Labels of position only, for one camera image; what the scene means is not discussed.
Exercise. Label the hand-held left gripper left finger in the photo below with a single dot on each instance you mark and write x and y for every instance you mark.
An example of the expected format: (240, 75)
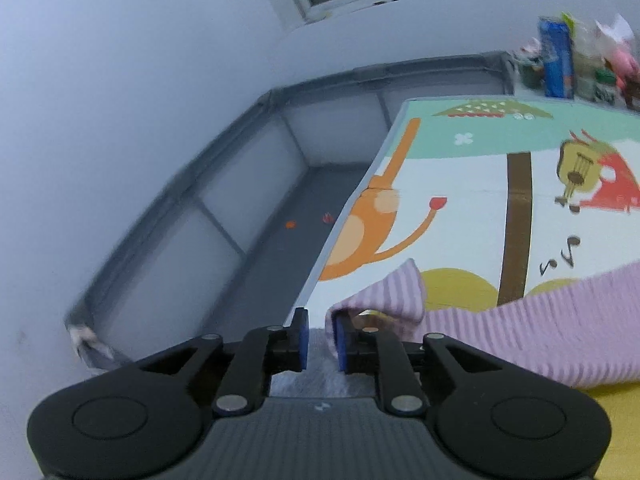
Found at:
(300, 340)

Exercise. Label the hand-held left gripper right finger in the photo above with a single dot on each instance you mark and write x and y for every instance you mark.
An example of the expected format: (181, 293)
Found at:
(342, 345)

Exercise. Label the purple striped shirt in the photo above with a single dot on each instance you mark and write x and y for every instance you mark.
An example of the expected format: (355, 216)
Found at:
(525, 330)

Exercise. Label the printed cartoon play mat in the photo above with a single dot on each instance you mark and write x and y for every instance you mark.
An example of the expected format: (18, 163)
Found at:
(475, 185)

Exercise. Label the blue snack can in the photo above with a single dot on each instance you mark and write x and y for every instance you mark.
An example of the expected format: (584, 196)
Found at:
(557, 65)

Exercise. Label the green cap jar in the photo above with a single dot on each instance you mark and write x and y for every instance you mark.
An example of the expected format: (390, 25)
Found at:
(605, 90)

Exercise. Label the clear plastic jar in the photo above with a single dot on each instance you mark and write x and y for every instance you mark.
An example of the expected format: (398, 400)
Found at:
(584, 67)

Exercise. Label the pink pig toy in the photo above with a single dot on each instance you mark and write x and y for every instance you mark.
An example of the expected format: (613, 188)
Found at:
(627, 62)

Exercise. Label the tissue box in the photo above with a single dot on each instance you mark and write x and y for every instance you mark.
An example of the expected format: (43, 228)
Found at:
(617, 27)

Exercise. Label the grey padded rail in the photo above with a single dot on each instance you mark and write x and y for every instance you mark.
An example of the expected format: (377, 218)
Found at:
(350, 75)

